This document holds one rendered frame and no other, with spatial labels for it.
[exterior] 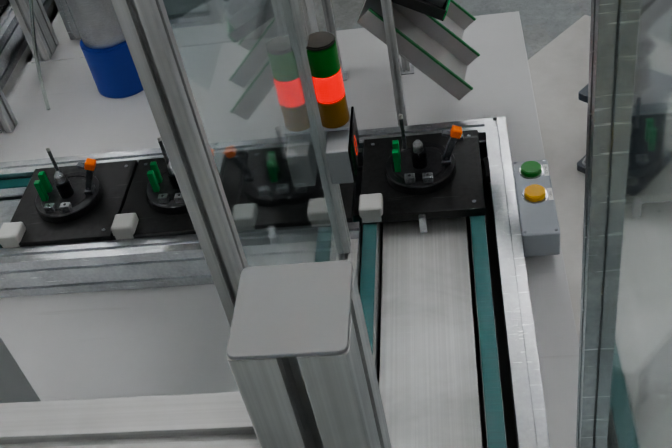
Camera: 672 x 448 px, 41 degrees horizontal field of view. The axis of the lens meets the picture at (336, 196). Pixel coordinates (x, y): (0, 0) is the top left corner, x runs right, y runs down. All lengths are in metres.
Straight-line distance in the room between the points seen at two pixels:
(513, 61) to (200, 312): 1.01
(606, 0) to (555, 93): 1.56
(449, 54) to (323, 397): 1.62
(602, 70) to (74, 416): 0.42
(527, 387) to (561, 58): 1.05
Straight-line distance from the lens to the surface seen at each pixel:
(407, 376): 1.54
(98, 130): 2.37
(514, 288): 1.60
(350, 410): 0.47
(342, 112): 1.46
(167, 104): 0.77
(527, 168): 1.79
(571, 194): 1.90
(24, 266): 1.92
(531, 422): 1.43
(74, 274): 1.90
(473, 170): 1.80
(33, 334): 1.90
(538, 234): 1.68
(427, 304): 1.63
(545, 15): 4.11
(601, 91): 0.66
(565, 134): 2.05
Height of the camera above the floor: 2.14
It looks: 41 degrees down
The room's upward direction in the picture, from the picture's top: 12 degrees counter-clockwise
